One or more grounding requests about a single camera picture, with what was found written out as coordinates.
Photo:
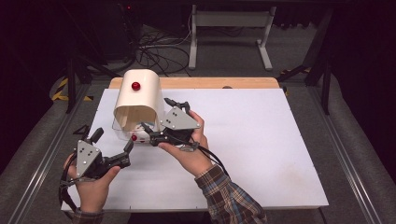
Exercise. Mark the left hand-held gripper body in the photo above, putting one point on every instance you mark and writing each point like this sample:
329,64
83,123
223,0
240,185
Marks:
87,157

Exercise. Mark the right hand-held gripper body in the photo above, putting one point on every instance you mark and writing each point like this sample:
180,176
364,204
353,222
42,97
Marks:
179,123

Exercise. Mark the clear drawer with red knob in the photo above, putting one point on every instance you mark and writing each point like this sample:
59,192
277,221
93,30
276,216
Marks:
123,132
143,141

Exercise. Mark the cream drawer cabinet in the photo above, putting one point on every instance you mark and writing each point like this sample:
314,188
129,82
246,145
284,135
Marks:
141,93

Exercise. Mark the person's left hand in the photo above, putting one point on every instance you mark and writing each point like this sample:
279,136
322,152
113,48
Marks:
93,191

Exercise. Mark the person's right hand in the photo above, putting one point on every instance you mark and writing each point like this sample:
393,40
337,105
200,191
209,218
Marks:
191,158

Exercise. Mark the wooden table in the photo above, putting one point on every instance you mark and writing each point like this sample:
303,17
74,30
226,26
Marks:
199,82

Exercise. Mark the black metal stand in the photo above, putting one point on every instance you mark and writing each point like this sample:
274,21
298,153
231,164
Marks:
73,81
323,71

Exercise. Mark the white board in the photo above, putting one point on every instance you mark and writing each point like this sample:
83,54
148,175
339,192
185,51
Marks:
264,149

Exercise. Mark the black computer box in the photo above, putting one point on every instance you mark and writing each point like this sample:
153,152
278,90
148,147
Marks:
121,28

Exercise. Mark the black triangular bracket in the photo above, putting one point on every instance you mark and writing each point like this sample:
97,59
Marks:
81,130

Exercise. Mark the aluminium rail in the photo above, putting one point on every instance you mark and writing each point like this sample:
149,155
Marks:
345,161
40,168

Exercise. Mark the white metal stand frame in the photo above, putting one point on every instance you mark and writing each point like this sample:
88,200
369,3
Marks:
229,19

